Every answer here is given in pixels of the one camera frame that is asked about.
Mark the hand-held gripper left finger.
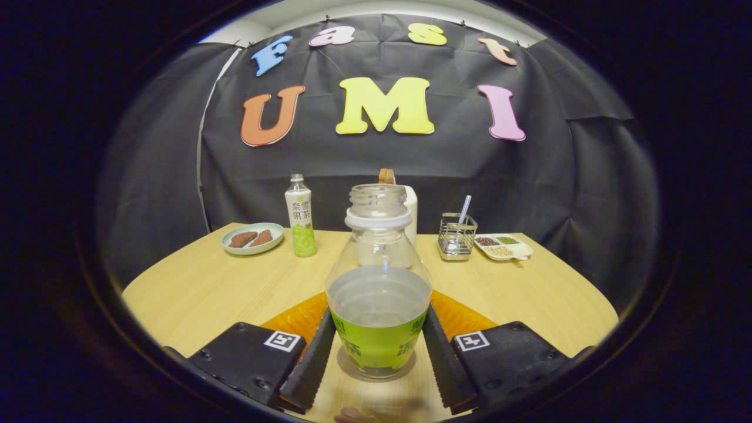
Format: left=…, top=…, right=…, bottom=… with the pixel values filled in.
left=188, top=292, right=337, bottom=412

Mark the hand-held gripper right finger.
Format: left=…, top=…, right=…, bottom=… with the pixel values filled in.
left=420, top=291, right=572, bottom=415

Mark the round brown coaster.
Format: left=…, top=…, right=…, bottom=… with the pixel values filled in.
left=337, top=345, right=417, bottom=383

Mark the green label juice bottle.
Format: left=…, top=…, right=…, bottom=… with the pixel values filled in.
left=325, top=183, right=434, bottom=378

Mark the tall white label bottle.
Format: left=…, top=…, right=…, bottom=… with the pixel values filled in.
left=285, top=173, right=318, bottom=258

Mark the pale green plate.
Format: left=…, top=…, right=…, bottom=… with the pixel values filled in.
left=221, top=222, right=285, bottom=256

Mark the wooden table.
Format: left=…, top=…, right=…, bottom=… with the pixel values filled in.
left=122, top=222, right=619, bottom=423

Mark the white divided tray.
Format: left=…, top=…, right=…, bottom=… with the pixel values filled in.
left=474, top=233, right=534, bottom=261

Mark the cream toaster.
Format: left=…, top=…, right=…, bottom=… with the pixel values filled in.
left=404, top=184, right=418, bottom=247

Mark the black backdrop cloth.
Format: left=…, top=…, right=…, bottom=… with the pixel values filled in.
left=97, top=13, right=659, bottom=312

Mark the metal wire holder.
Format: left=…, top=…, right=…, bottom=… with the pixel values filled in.
left=437, top=213, right=478, bottom=262

